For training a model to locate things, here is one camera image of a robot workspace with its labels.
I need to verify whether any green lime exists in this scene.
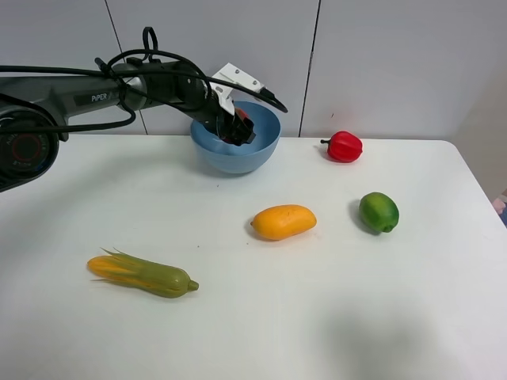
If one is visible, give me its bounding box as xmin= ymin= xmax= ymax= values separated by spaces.
xmin=359 ymin=192 xmax=400 ymax=233

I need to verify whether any red pomegranate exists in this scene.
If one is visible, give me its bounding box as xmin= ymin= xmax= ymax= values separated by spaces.
xmin=219 ymin=108 xmax=252 ymax=146

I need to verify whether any blue bowl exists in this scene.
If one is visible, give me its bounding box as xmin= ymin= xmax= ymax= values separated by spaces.
xmin=190 ymin=101 xmax=281 ymax=174

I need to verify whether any corn cob with husk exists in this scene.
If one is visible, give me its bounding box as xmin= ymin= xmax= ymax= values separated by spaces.
xmin=86 ymin=249 xmax=200 ymax=298

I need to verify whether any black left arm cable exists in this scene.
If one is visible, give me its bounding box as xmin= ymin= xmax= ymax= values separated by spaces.
xmin=0 ymin=26 xmax=289 ymax=134

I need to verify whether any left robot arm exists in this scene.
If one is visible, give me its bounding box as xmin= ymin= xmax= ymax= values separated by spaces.
xmin=1 ymin=58 xmax=255 ymax=191

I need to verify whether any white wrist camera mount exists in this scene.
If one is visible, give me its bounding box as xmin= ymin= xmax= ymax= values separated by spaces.
xmin=209 ymin=63 xmax=265 ymax=116

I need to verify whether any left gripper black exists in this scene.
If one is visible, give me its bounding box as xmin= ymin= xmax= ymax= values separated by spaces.
xmin=187 ymin=91 xmax=256 ymax=146

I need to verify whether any yellow mango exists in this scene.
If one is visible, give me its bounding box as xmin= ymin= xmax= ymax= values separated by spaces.
xmin=250 ymin=204 xmax=317 ymax=241

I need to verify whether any red bell pepper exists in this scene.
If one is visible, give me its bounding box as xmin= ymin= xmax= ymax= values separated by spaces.
xmin=320 ymin=131 xmax=363 ymax=163

